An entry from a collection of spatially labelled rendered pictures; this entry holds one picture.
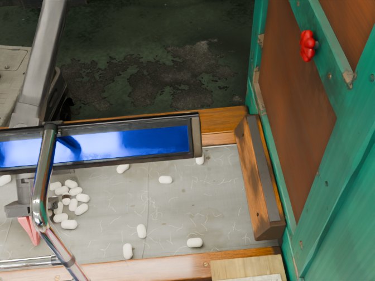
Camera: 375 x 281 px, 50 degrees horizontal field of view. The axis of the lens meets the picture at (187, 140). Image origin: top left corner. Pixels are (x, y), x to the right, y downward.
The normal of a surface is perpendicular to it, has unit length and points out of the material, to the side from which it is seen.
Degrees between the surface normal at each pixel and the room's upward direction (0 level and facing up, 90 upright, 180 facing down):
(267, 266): 0
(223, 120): 0
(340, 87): 90
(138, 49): 0
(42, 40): 35
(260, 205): 66
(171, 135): 58
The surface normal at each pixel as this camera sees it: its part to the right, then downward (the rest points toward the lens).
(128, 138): 0.04, 0.33
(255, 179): -0.93, -0.17
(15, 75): -0.05, -0.63
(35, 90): 0.25, -0.14
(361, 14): -1.00, 0.08
